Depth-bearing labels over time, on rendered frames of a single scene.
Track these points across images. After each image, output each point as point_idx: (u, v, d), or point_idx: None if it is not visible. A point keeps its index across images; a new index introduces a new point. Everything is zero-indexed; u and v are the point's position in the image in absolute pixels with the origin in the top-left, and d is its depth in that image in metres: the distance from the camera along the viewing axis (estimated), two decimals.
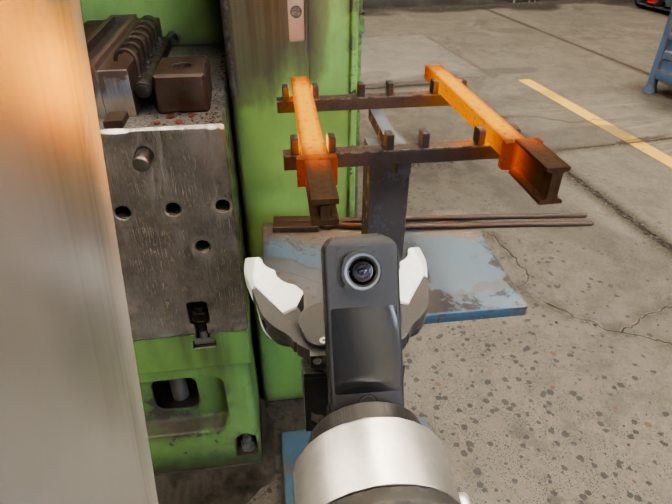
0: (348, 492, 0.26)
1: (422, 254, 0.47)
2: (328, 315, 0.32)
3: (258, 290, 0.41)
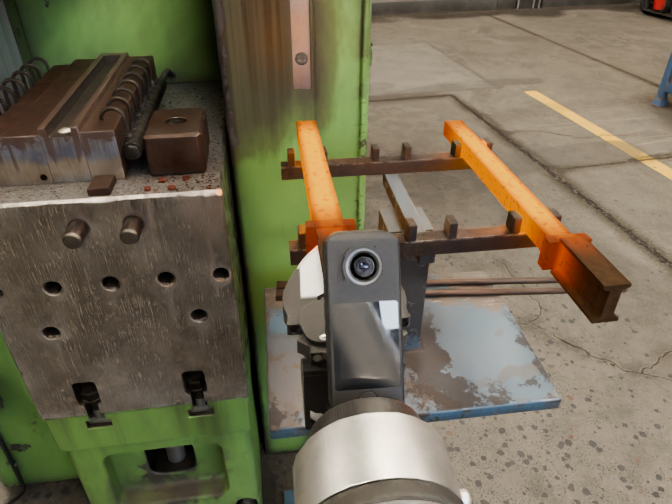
0: (349, 485, 0.26)
1: None
2: (329, 310, 0.32)
3: (298, 271, 0.43)
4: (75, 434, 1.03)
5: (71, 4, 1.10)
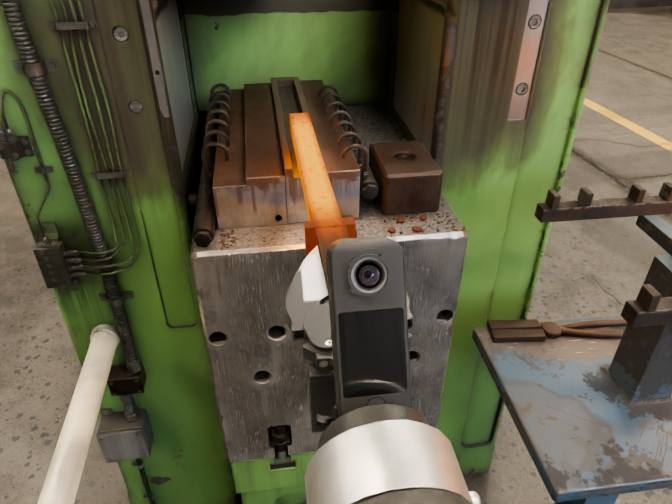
0: (363, 497, 0.26)
1: None
2: (335, 319, 0.32)
3: (300, 274, 0.43)
4: (256, 476, 0.99)
5: (240, 26, 1.06)
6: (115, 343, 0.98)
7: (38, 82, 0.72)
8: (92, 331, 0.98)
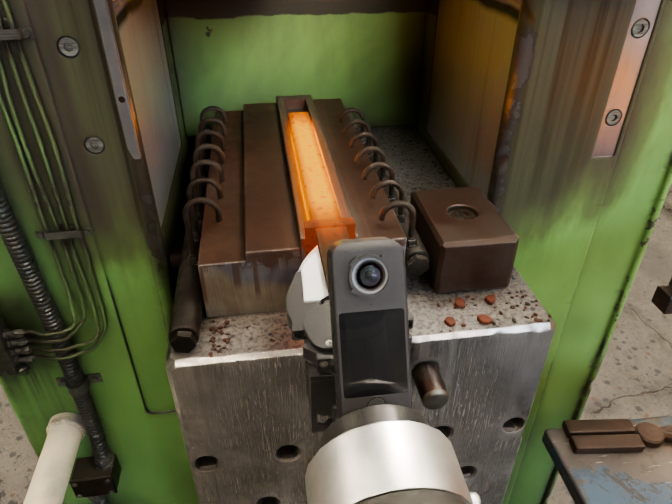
0: (364, 497, 0.26)
1: None
2: (336, 320, 0.32)
3: (300, 274, 0.43)
4: None
5: (239, 32, 0.84)
6: (79, 437, 0.77)
7: None
8: (50, 422, 0.77)
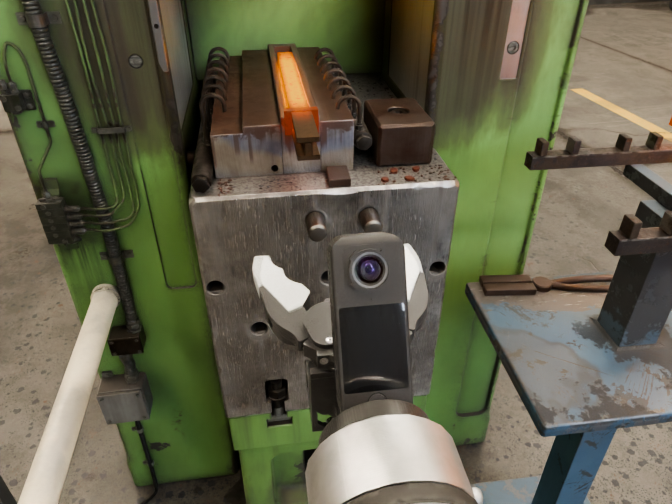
0: (364, 490, 0.26)
1: (413, 250, 0.47)
2: (336, 314, 0.32)
3: (265, 288, 0.42)
4: (253, 433, 1.01)
5: None
6: (116, 302, 1.00)
7: (40, 33, 0.74)
8: (93, 290, 1.00)
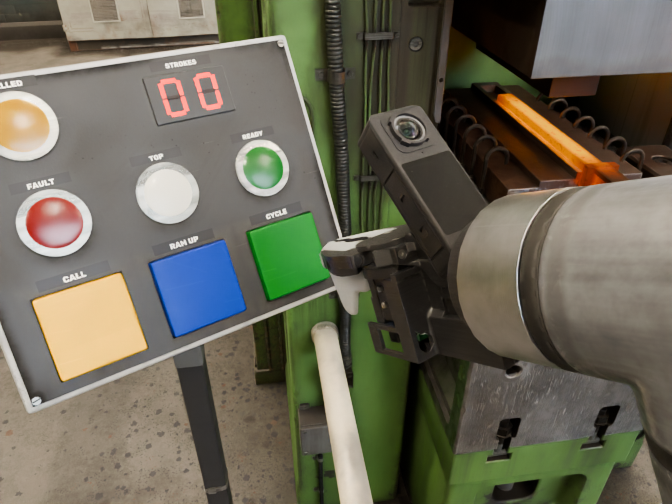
0: (538, 207, 0.25)
1: None
2: (401, 170, 0.33)
3: (325, 250, 0.42)
4: (472, 468, 1.02)
5: None
6: (337, 339, 1.02)
7: (339, 89, 0.76)
8: (315, 328, 1.02)
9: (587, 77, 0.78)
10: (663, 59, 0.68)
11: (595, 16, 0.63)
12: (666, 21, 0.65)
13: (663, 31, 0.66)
